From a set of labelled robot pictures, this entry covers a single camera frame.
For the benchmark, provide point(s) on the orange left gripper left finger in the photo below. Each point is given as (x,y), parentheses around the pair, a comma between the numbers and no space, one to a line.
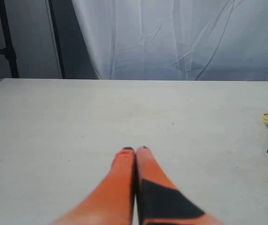
(112,201)

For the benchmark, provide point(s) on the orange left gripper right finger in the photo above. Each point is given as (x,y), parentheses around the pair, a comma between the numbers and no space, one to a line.
(159,201)

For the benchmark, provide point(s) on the black light stand pole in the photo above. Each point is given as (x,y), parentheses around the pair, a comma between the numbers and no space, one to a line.
(8,51)

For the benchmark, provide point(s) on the white backdrop curtain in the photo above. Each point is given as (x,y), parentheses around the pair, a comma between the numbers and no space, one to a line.
(176,39)

